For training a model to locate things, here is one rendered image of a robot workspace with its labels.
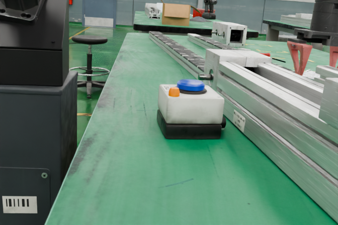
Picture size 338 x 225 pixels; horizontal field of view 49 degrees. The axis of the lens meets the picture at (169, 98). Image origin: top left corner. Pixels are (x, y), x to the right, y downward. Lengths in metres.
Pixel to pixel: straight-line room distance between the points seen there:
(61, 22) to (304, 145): 0.56
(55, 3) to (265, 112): 0.53
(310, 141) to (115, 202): 0.20
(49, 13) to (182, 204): 0.57
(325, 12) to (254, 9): 11.31
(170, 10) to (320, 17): 2.06
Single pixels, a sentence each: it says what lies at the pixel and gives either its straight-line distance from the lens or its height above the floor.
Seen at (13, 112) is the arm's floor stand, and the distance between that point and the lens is 0.80.
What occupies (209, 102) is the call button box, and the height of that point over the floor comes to 0.83.
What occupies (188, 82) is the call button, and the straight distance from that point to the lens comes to 0.53.
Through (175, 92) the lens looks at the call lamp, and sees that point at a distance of 0.50.
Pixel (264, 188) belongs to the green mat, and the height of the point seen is 0.78.
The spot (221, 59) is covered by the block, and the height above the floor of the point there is 0.87.
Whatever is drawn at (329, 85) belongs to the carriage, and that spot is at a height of 0.90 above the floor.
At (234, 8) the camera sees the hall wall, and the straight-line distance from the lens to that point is 11.94.
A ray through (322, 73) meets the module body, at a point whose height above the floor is 0.85.
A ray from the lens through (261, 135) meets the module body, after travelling 0.51.
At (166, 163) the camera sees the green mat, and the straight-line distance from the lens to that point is 0.44.
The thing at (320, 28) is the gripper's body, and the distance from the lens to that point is 0.80.
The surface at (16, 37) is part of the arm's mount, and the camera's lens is 0.80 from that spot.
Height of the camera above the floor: 0.97
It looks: 15 degrees down
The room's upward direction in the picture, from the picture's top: 4 degrees clockwise
